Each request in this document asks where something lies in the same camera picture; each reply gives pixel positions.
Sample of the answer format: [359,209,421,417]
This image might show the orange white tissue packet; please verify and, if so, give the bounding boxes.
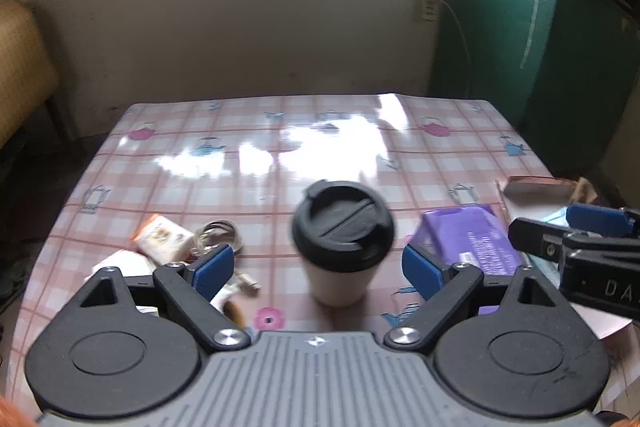
[131,213,194,265]

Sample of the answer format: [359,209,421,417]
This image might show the grey usb cable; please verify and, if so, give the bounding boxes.
[191,219,245,258]

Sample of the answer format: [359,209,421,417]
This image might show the blue face mask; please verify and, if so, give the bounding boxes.
[540,206,570,228]

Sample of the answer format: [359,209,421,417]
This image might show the open cardboard box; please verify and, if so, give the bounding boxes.
[495,176,598,225]

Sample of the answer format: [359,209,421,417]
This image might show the purple wet wipes pack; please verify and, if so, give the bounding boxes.
[401,205,524,300]

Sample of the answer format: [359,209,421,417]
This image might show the white paper scraps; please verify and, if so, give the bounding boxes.
[81,248,162,318]

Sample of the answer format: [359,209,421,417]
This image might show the green door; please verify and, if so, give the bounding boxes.
[430,0,639,173]

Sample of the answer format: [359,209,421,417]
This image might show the white cup black lid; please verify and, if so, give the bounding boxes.
[291,180,395,308]

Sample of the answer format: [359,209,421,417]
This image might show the pink checked tablecloth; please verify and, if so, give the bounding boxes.
[6,94,547,417]

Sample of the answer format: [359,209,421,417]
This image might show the woven yellow sofa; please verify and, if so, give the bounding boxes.
[0,0,60,146]

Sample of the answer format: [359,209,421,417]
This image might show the white wall cable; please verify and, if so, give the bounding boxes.
[434,0,474,96]

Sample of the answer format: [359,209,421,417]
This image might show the wall power socket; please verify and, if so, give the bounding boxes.
[420,0,438,23]

